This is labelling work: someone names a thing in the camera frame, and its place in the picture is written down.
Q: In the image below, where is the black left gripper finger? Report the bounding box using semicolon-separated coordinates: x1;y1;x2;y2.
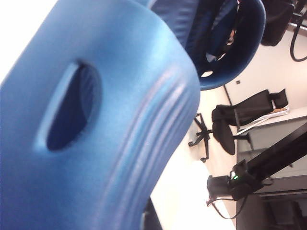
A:
141;198;163;230

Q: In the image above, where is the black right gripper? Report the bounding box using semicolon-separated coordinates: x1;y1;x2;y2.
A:
229;0;296;56

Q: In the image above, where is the blue rubber slipper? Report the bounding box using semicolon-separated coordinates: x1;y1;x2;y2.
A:
148;0;267;91
0;0;201;230

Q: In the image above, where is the black office chair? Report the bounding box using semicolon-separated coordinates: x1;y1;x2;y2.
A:
188;88;288;163

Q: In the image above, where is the grey office desk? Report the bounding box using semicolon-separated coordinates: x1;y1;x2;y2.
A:
236;106;307;154

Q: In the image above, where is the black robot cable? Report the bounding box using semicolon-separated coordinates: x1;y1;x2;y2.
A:
289;23;307;62

